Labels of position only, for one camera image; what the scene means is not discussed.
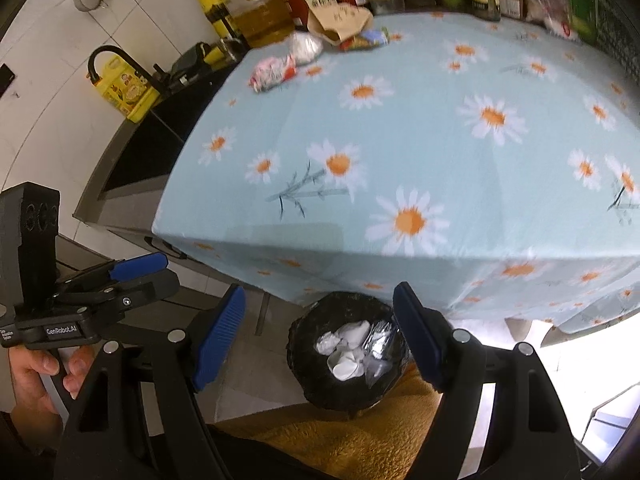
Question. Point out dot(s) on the blue daisy print tablecloth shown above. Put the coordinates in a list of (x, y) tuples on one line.
[(450, 170)]

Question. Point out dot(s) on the brown paper bag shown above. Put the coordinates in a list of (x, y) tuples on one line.
[(345, 20)]

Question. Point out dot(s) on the silver foil packet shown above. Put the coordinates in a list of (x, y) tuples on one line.
[(380, 350)]

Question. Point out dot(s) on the person's yellow trouser leg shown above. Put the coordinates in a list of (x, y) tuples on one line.
[(350, 440)]

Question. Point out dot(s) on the small black wall switch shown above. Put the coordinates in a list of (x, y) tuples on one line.
[(5, 80)]

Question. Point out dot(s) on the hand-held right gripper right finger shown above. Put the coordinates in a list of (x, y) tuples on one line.
[(420, 340)]

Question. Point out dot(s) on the black gooseneck faucet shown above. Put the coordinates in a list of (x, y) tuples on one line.
[(107, 48)]

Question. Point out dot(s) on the blue patterned curtain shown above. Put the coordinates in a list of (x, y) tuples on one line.
[(622, 50)]

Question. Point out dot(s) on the large clear oil bottle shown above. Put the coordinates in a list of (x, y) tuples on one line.
[(262, 17)]

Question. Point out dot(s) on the small blue snack wrapper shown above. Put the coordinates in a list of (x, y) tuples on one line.
[(370, 39)]

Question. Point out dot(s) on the green seasoning pouch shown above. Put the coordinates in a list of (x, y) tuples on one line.
[(582, 0)]

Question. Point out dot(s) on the red white snack wrapper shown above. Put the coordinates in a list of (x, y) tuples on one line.
[(272, 72)]

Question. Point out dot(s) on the person's left hand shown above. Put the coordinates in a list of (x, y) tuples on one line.
[(27, 385)]

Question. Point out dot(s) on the person's left forearm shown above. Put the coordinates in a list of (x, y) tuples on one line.
[(20, 442)]

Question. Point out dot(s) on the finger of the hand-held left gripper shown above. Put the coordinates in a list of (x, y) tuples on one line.
[(140, 265), (150, 290)]

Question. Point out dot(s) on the white crumpled plastic bag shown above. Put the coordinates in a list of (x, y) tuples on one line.
[(306, 46)]

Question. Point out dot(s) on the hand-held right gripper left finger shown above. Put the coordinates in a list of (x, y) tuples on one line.
[(220, 335)]

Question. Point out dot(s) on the black yellow kitchen tool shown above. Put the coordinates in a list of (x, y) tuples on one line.
[(192, 60)]

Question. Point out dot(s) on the dark sauce jar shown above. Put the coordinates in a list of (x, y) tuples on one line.
[(312, 0)]

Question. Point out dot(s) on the black trash bin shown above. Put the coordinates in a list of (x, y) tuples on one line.
[(320, 390)]

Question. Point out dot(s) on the yellow oil jug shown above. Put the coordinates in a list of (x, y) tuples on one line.
[(127, 92)]

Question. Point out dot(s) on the black kitchen sink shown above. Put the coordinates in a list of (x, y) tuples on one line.
[(145, 150)]

